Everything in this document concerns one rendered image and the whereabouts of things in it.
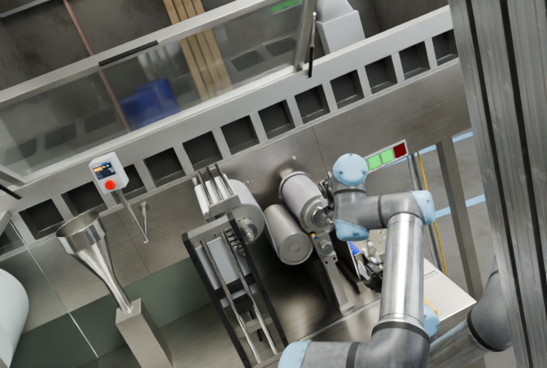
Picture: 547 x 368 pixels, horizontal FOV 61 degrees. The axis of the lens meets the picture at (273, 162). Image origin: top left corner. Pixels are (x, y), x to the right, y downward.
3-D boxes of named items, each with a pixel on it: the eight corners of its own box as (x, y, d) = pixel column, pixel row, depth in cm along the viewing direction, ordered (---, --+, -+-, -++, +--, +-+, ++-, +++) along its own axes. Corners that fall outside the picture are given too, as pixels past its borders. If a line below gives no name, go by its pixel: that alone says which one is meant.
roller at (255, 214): (231, 251, 153) (215, 216, 148) (218, 221, 176) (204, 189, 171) (270, 234, 155) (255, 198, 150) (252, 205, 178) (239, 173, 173)
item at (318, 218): (320, 203, 154) (337, 212, 157) (317, 201, 156) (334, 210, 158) (308, 222, 155) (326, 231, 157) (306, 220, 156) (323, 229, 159)
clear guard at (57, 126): (-75, 132, 115) (-76, 130, 115) (24, 181, 163) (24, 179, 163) (309, -16, 130) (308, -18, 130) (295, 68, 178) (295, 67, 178)
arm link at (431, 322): (418, 347, 120) (411, 322, 117) (396, 321, 130) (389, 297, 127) (444, 333, 121) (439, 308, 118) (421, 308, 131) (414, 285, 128)
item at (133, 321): (142, 389, 162) (62, 259, 141) (142, 361, 175) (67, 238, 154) (181, 370, 164) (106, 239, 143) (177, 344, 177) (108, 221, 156)
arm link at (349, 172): (335, 186, 105) (334, 151, 108) (330, 199, 115) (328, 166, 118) (370, 186, 105) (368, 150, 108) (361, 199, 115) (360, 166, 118)
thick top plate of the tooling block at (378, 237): (373, 273, 166) (368, 260, 163) (330, 226, 202) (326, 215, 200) (412, 254, 168) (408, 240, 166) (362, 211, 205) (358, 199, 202)
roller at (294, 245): (286, 270, 159) (274, 242, 155) (266, 238, 183) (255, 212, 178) (317, 255, 161) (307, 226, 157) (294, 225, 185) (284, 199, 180)
